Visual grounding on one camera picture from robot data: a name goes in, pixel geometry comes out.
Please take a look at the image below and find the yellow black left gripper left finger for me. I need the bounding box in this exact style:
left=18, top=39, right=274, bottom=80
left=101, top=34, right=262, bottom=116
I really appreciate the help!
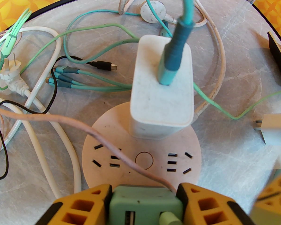
left=37, top=184, right=113, bottom=225

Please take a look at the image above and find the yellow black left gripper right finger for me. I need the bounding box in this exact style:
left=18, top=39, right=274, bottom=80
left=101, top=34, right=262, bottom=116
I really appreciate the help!
left=177, top=183, right=255, bottom=225

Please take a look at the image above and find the green USB charger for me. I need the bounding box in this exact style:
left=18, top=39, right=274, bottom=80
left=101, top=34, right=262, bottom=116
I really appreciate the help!
left=109, top=184, right=184, bottom=225

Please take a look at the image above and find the light teal plug adapter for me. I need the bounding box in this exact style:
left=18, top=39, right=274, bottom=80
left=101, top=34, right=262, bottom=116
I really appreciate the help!
left=255, top=113, right=281, bottom=146

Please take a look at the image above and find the round pink power socket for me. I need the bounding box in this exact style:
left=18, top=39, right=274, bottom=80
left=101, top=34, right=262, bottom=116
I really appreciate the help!
left=82, top=101, right=202, bottom=189

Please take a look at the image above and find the white USB charger block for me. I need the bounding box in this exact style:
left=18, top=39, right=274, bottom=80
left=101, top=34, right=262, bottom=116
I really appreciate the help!
left=129, top=35, right=194, bottom=140

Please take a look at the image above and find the orange desk calculator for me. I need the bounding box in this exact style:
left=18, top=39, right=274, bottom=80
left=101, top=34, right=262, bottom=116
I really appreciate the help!
left=268, top=31, right=281, bottom=88

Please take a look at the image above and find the pink USB cable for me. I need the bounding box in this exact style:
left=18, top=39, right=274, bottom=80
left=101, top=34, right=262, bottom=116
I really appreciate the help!
left=0, top=105, right=177, bottom=194

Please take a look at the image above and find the white cord with three-pin plug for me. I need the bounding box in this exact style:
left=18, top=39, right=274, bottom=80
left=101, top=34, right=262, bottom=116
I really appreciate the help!
left=0, top=53, right=82, bottom=197

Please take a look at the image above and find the black USB cable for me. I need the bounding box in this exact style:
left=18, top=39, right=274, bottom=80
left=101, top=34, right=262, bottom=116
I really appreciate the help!
left=0, top=55, right=118, bottom=180

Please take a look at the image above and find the teal multi-head USB cable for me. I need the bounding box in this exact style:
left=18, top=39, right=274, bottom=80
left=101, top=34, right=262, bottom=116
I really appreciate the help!
left=47, top=0, right=195, bottom=93

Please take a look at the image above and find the light green USB cable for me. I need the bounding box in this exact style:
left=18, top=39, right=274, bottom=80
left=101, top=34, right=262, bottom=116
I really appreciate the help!
left=0, top=8, right=281, bottom=120

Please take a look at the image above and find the off-white cord with round plug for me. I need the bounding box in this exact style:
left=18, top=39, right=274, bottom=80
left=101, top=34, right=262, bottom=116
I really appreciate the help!
left=118, top=0, right=226, bottom=116

